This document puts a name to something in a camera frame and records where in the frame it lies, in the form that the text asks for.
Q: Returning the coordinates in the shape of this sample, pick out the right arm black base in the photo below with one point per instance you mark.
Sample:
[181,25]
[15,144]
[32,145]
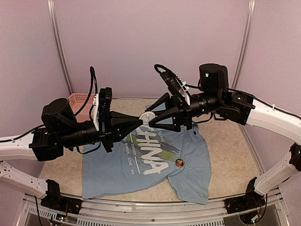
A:
[249,200]

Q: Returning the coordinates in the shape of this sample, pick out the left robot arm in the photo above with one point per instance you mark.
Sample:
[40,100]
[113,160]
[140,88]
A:
[61,130]

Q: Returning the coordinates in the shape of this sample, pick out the aluminium frame post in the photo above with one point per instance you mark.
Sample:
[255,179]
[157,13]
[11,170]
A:
[245,41]
[58,45]

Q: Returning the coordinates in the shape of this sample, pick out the light blue printed t-shirt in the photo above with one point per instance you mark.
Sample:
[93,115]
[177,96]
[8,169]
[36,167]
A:
[145,158]

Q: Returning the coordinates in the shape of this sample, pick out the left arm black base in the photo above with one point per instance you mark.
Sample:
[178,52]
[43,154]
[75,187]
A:
[54,200]

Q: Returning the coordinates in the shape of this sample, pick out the right aluminium frame post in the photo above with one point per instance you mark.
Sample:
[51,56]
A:
[245,41]

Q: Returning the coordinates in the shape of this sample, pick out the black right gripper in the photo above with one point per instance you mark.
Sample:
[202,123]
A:
[183,116]

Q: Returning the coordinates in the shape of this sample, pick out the left aluminium frame post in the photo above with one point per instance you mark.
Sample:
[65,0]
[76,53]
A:
[58,45]

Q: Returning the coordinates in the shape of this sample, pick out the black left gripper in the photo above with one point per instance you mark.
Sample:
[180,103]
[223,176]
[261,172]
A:
[115,128]

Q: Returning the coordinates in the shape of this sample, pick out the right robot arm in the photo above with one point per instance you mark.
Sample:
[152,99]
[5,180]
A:
[222,103]

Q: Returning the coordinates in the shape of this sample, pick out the pink plastic basket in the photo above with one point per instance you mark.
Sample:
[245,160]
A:
[76,101]

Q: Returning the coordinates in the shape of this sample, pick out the round silver purple brooch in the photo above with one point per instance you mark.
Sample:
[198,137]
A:
[146,117]

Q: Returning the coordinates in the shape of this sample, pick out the front aluminium rail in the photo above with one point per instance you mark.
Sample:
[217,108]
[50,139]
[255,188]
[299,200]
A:
[103,212]

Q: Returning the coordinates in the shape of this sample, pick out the round orange button brooch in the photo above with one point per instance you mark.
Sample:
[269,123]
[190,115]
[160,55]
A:
[179,163]

